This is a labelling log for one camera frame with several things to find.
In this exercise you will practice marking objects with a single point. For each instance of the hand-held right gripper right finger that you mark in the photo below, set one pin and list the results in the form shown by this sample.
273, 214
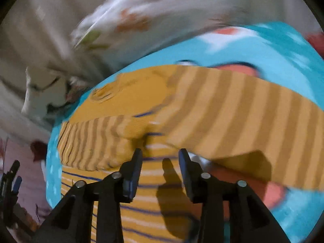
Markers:
184, 173

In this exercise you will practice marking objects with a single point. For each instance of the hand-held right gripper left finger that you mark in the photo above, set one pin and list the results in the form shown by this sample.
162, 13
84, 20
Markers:
135, 173

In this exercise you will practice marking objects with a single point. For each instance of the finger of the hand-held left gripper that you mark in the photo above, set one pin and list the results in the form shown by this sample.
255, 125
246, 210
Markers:
17, 183

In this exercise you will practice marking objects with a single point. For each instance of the yellow striped shirt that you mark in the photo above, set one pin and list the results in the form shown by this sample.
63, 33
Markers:
227, 106

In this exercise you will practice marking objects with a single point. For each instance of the pink floral bed sheet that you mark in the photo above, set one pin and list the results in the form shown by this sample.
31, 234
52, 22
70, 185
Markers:
27, 195

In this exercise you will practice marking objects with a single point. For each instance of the dark red cloth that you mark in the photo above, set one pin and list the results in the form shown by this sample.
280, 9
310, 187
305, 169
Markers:
39, 150

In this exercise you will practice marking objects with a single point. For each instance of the small white patterned pillow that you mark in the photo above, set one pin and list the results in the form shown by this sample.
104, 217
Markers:
38, 98

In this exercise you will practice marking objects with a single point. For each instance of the blue printed blanket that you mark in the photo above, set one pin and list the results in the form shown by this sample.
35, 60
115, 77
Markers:
278, 55

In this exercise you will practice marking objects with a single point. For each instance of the large white floral pillow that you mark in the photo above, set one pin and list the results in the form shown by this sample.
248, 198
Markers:
157, 17

